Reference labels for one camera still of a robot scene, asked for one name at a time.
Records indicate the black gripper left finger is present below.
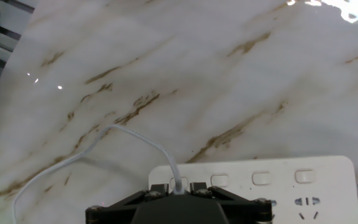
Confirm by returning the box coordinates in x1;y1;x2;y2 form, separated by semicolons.
85;184;169;224

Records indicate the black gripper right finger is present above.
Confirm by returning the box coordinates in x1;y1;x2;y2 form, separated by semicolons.
190;182;273;224

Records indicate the white lamp power cord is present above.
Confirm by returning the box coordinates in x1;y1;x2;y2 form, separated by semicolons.
11;124;188;224

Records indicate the white power strip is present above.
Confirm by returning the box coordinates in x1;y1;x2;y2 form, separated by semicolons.
148;155;358;224

